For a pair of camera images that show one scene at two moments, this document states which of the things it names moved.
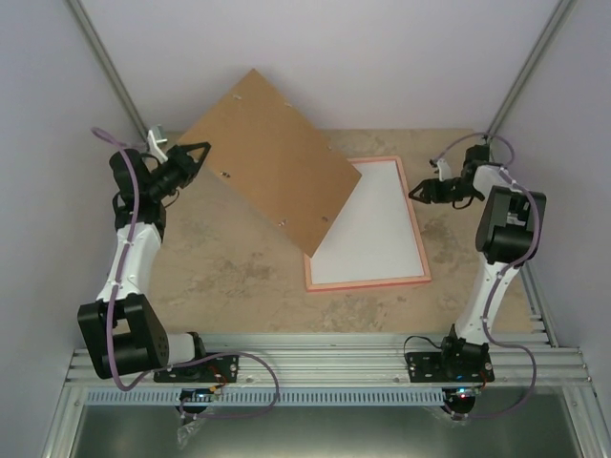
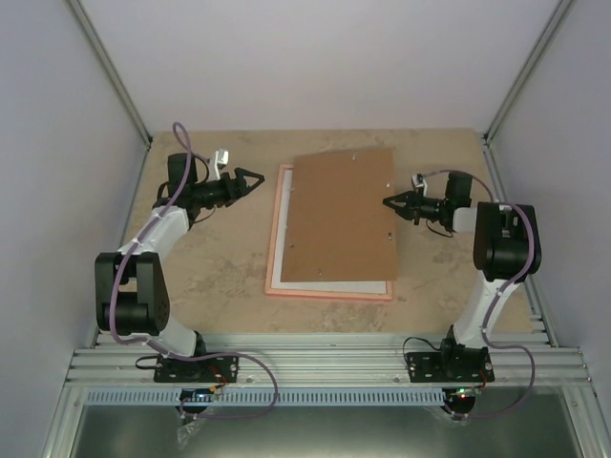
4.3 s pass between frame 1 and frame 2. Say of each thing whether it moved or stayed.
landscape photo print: moved
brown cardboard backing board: moved
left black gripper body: moved
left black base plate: stayed
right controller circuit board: stayed
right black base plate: stayed
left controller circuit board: stayed
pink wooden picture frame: moved
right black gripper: moved
